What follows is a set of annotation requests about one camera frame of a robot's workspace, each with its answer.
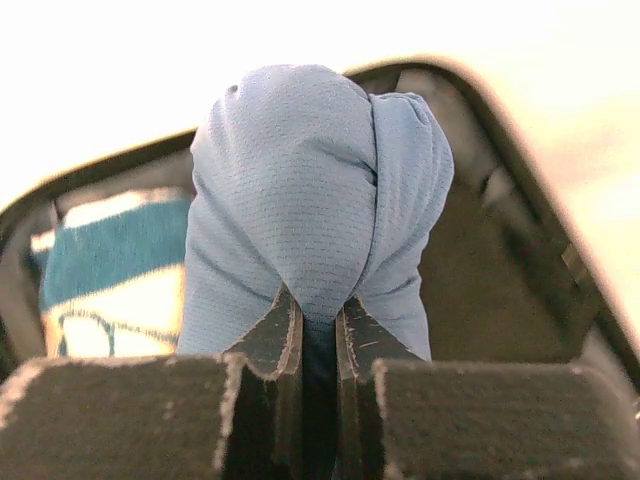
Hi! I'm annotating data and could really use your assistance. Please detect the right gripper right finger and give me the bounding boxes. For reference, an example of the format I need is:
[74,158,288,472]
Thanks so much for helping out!
[336,298,639,479]

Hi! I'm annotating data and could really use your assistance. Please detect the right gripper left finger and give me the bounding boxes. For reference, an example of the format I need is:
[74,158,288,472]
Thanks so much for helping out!
[1,288,303,479]

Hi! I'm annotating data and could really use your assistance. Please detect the black white space suitcase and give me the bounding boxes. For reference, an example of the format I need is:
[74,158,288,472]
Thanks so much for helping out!
[1,59,639,399]

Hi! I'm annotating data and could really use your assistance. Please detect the teal cream patterned towel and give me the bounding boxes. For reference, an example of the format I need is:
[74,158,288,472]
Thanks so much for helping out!
[30,187,191,358]

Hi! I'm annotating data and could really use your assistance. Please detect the light blue garment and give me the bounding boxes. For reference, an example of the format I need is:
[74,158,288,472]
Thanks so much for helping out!
[178,65,454,366]

